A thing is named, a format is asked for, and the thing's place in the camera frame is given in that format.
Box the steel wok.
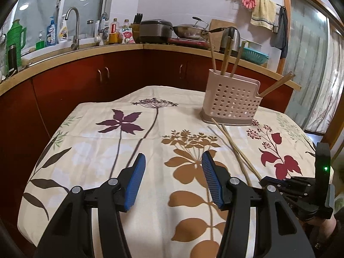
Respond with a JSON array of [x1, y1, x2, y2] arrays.
[[172, 17, 229, 40]]

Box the pile of wooden chopsticks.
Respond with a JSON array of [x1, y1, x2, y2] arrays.
[[210, 118, 263, 187]]

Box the white wall tap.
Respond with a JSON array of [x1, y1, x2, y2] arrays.
[[94, 13, 109, 46]]

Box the wooden knife block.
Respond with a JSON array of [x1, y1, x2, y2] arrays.
[[131, 24, 141, 43]]

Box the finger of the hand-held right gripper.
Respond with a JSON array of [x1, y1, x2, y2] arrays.
[[259, 175, 296, 192]]

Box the green thermos jug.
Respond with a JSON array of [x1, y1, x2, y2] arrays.
[[6, 19, 27, 72]]

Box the black bottle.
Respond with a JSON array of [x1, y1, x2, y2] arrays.
[[7, 45, 19, 74]]

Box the white sink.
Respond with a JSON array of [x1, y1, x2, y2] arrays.
[[21, 46, 94, 60]]

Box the pink packet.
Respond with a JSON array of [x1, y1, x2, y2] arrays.
[[120, 28, 135, 44]]

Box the floral printed tablecloth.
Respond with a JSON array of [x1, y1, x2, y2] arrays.
[[17, 85, 323, 258]]

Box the glass window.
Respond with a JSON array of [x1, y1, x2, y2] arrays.
[[16, 0, 113, 51]]

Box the yellow oil bottle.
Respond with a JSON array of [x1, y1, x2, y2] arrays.
[[109, 18, 120, 44]]

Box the dark rice cooker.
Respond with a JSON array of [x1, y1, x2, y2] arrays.
[[139, 19, 174, 44]]

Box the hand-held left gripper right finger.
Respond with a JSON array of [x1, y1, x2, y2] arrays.
[[201, 150, 315, 258]]

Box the long wooden chopstick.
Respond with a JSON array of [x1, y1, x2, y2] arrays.
[[209, 36, 217, 72], [221, 36, 232, 75], [231, 40, 247, 76], [260, 75, 296, 98], [258, 72, 293, 97]]

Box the grey cloth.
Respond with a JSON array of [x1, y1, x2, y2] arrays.
[[270, 7, 289, 60]]

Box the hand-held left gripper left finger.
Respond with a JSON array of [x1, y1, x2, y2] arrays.
[[34, 153, 146, 258]]

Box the yellow towel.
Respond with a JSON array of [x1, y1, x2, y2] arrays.
[[250, 0, 277, 31]]

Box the steel kitchen faucet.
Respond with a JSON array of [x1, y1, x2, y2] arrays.
[[65, 7, 80, 50]]

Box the red induction cooktop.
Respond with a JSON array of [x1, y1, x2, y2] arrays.
[[168, 38, 211, 49]]

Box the pale curtain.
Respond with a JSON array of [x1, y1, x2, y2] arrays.
[[302, 27, 344, 135]]

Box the white basin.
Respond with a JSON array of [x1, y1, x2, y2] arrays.
[[243, 41, 262, 51]]

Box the white spray bottle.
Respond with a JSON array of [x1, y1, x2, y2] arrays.
[[58, 14, 69, 43]]

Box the pink perforated utensil holder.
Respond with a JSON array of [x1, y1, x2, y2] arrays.
[[200, 69, 262, 126]]

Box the wooden cutting board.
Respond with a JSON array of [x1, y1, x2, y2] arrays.
[[208, 19, 229, 49]]

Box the blue detergent bottle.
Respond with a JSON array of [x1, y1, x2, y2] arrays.
[[46, 16, 58, 46]]

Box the teal colander basket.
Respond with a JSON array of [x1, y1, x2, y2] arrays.
[[239, 47, 270, 65]]

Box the red kitchen cabinets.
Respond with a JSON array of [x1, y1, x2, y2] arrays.
[[0, 49, 295, 221]]

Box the steel electric kettle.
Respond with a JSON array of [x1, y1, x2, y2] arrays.
[[219, 27, 241, 54]]

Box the frosted glass door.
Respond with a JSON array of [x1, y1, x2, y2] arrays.
[[282, 0, 344, 146]]

